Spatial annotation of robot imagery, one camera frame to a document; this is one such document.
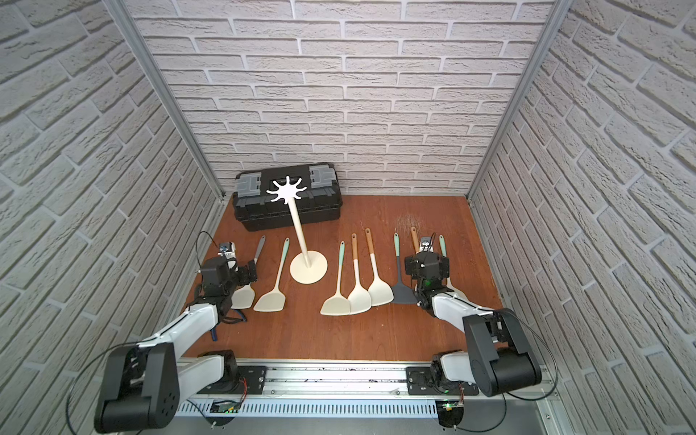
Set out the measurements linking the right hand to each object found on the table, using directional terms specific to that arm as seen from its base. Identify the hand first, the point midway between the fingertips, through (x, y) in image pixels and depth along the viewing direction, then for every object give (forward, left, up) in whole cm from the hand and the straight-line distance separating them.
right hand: (430, 256), depth 92 cm
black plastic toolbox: (+20, +62, +7) cm, 65 cm away
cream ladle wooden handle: (+10, +2, -6) cm, 12 cm away
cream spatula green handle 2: (-10, +54, -7) cm, 56 cm away
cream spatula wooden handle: (-10, +25, -7) cm, 28 cm away
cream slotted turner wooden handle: (-10, +18, -6) cm, 22 cm away
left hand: (+2, +65, +3) cm, 65 cm away
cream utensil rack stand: (+2, +44, -6) cm, 44 cm away
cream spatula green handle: (-14, +33, -5) cm, 36 cm away
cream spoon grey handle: (-9, +64, -4) cm, 64 cm away
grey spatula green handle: (-11, +11, -5) cm, 17 cm away
